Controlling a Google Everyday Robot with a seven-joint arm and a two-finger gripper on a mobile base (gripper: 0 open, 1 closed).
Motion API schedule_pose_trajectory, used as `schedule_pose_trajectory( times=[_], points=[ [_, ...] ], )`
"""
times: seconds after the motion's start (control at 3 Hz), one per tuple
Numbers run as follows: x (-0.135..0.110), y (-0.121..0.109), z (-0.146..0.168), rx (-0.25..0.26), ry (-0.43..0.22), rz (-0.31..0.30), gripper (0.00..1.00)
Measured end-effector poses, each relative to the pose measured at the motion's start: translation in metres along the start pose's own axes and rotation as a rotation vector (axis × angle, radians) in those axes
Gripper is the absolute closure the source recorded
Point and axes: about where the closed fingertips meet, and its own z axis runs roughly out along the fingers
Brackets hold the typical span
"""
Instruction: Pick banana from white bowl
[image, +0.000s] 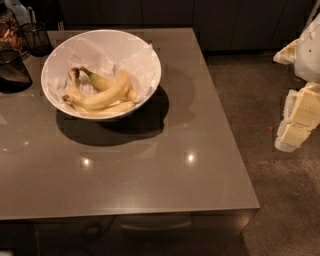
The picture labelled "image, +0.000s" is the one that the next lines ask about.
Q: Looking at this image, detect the yellow banana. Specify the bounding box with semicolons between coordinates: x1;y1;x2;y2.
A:
67;68;135;118
62;70;130;110

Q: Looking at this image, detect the green-tipped banana back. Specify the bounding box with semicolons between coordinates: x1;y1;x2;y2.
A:
79;66;137;101

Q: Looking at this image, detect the dark bowl at left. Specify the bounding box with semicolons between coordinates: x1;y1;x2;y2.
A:
0;49;32;93

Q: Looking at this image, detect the yellow banana bottom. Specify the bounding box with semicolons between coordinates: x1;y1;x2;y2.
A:
67;68;135;118

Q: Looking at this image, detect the black mesh pen cup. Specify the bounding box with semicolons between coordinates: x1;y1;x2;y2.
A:
21;6;53;57

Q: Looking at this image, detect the white paper liner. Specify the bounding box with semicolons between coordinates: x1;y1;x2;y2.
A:
41;34;161;110

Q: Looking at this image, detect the white bowl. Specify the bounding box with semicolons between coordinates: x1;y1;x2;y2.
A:
41;30;161;120

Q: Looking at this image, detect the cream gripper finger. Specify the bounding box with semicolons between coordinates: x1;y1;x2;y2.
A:
275;82;320;152
273;39;298;65

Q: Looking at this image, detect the grey table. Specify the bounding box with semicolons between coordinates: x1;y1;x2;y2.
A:
0;27;261;256

